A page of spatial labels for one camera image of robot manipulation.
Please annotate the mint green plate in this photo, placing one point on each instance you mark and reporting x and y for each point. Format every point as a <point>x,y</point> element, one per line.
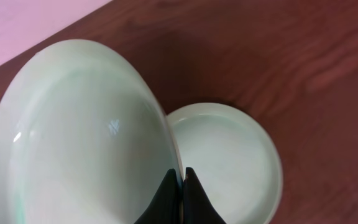
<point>82,139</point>
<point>234,158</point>

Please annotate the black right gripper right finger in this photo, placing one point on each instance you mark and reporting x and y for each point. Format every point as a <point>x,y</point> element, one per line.
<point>197,209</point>

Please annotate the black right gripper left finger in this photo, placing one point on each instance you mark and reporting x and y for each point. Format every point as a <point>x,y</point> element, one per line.
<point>164,207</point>

